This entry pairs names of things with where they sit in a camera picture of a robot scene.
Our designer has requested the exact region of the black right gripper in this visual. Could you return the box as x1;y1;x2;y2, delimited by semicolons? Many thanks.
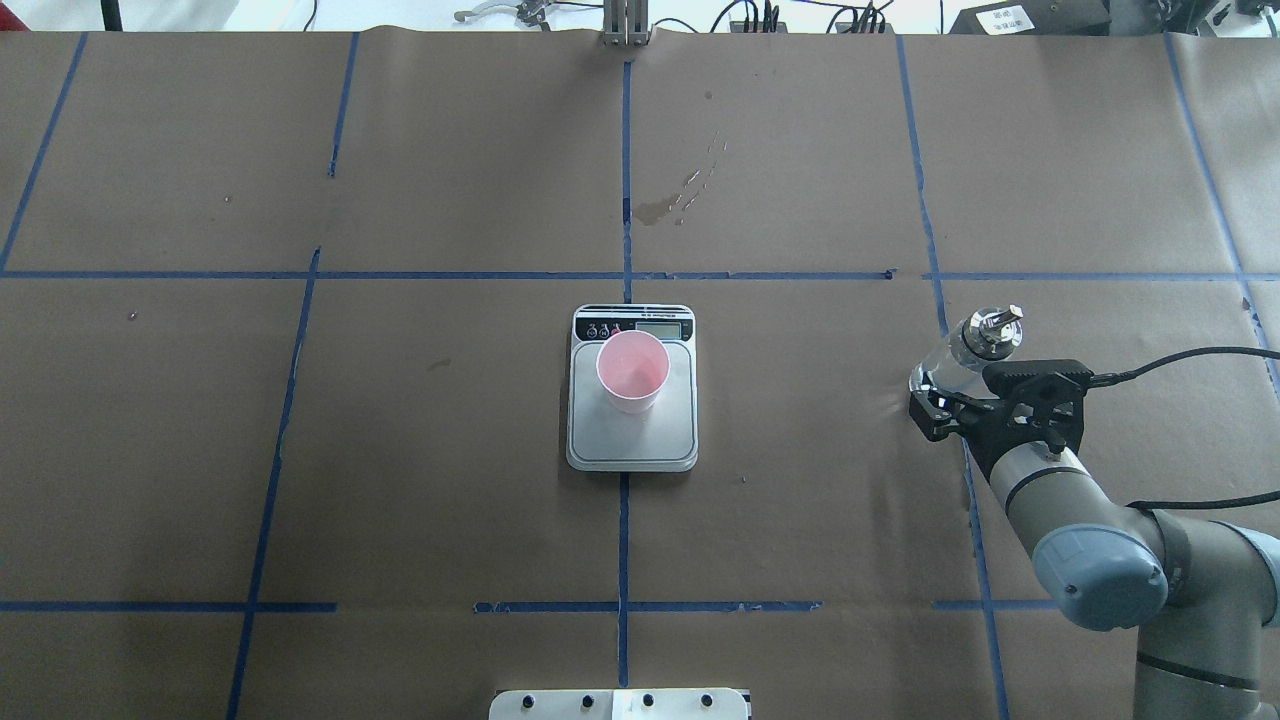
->
908;386;1061;479

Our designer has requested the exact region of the clear glass sauce bottle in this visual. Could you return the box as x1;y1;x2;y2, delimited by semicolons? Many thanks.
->
908;304;1025;398

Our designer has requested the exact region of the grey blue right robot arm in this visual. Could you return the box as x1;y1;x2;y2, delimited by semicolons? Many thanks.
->
910;386;1277;719

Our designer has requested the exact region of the silver digital kitchen scale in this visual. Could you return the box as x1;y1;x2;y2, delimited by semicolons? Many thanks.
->
564;304;700;473

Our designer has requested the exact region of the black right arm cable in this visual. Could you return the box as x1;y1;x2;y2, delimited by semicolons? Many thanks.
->
1091;346;1280;512

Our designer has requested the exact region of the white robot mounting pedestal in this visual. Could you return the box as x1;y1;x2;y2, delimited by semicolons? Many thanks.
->
488;687;753;719

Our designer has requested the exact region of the aluminium frame post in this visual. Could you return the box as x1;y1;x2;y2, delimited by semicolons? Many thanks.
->
602;0;652;47

